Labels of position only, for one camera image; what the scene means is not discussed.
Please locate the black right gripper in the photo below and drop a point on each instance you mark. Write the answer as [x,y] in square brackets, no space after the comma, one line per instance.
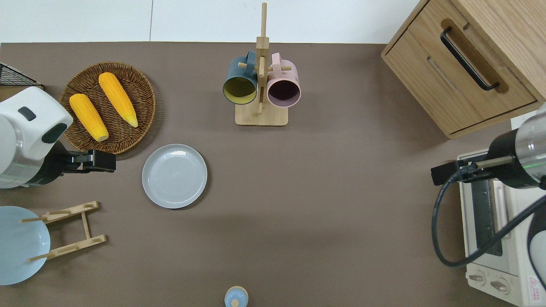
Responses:
[443,175]

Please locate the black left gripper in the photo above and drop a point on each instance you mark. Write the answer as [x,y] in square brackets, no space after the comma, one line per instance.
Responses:
[102,161]

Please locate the gray plate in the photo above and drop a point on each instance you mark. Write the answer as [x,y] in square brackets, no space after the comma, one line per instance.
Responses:
[175,176]

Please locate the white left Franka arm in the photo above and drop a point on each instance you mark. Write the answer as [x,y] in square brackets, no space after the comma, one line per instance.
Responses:
[25,140]

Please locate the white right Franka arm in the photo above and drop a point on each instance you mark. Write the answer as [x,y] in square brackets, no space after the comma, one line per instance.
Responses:
[524,145]

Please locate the light blue plate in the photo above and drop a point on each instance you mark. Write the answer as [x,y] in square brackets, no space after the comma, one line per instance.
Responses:
[21,247]

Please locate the blunt yellow corn cob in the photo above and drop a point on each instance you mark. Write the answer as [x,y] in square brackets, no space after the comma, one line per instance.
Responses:
[87,116]

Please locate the pointed yellow corn cob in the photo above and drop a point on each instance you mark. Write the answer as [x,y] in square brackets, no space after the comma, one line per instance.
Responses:
[117,98]

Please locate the wooden dish rack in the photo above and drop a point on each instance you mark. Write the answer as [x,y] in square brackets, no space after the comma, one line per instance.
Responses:
[87,226]

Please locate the brown wicker basket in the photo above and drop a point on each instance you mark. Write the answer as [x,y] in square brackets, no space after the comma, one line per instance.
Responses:
[140,102]

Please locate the wooden drawer cabinet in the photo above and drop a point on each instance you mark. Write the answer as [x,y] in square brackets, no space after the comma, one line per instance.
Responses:
[426,76]

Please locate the brown table mat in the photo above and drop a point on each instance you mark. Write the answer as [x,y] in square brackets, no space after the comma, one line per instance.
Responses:
[341,192]

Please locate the cream toaster oven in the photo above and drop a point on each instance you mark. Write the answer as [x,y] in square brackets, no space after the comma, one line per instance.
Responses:
[512,264]

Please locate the teal mug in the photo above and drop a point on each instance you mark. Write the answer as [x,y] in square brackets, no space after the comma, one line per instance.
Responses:
[236,74]

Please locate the wooden mug tree stand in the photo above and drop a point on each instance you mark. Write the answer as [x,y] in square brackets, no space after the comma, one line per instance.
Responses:
[261,115]

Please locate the pink mug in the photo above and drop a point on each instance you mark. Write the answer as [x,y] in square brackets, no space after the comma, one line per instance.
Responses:
[288,74]

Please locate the blue dome lid wooden knob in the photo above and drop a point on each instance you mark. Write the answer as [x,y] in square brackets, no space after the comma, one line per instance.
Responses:
[236,296]

